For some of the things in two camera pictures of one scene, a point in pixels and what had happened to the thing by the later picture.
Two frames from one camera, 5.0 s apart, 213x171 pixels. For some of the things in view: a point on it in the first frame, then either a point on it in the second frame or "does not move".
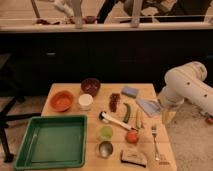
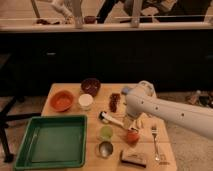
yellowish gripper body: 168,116 -> 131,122
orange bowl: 62,101 does not move
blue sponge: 130,92 does not move
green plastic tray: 54,141 does not move
